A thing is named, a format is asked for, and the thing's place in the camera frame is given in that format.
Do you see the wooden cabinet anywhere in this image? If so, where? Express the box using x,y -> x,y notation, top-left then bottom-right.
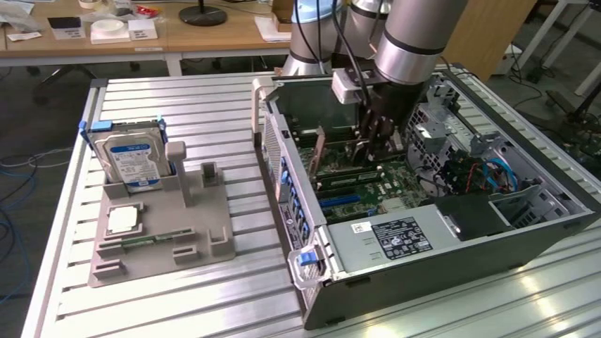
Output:
440,0 -> 539,82

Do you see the hard disk with blue caddy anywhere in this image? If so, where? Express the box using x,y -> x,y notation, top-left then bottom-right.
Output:
79,119 -> 172,194

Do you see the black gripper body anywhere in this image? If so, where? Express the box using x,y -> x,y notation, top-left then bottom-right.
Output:
364,80 -> 428,124

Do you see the wooden desk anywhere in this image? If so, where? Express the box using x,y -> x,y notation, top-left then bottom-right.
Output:
0,0 -> 296,68

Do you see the black wire bundle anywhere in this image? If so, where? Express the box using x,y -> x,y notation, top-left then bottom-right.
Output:
444,157 -> 488,196

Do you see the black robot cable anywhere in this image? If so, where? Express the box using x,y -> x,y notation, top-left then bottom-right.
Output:
313,0 -> 380,108

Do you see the blue expansion slot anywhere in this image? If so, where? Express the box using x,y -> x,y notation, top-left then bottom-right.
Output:
319,192 -> 364,209

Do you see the white paper tag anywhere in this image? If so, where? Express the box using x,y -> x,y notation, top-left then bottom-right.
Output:
6,30 -> 43,42

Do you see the silver CPU chip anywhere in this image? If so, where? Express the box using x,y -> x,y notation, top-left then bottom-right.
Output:
106,206 -> 143,234

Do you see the green graphics card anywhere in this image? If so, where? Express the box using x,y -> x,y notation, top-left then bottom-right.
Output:
311,125 -> 408,179

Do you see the white box with black top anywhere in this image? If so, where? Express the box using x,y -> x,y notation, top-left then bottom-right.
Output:
48,16 -> 87,40

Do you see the blue wire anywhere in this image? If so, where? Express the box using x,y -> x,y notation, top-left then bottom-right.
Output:
485,157 -> 521,194

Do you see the white floor cable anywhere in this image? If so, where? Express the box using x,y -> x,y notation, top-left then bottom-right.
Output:
0,146 -> 80,169

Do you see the grey parts rack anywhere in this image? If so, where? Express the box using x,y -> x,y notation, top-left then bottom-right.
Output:
88,139 -> 237,289

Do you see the black open PC case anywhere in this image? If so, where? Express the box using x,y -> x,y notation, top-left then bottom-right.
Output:
252,65 -> 595,331

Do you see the white table frame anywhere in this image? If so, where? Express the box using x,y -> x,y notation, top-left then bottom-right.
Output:
513,0 -> 601,96

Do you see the plain white box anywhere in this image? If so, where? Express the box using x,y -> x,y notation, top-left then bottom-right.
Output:
127,18 -> 160,42

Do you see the black round lamp base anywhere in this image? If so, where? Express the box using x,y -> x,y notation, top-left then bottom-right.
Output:
178,4 -> 230,27

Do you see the grey power supply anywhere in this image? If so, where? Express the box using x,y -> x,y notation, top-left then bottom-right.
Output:
325,205 -> 465,275

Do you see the black installed RAM stick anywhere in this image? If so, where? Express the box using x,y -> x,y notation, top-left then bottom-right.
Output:
317,177 -> 384,192
316,171 -> 380,184

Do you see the green RAM stick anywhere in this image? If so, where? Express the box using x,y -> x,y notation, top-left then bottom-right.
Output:
119,230 -> 179,248

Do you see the silver chipset heatsink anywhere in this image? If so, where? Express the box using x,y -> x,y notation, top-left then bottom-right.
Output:
383,196 -> 417,214

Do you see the metal disk bay cage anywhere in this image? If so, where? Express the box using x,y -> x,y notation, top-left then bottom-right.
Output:
405,101 -> 504,177

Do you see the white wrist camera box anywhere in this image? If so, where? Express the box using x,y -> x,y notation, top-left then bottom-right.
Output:
329,68 -> 373,106

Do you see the cardboard box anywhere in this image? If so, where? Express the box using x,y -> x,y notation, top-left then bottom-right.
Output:
271,0 -> 296,33

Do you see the green motherboard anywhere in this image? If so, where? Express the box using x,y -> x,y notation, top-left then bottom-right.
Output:
288,119 -> 435,225

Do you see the blue floor cable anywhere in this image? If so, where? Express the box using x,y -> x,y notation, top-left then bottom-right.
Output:
0,168 -> 43,304

